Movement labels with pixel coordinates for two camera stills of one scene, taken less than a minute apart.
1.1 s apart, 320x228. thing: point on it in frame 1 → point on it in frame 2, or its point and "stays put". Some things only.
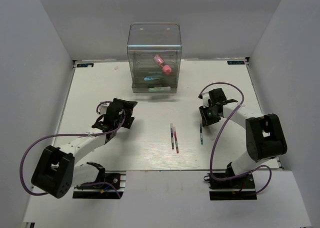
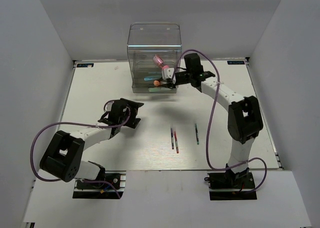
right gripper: [206, 119] → [171, 85]
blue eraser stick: [146, 79] stays put
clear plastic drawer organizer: [154, 51] stays put
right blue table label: [235, 62] stays put
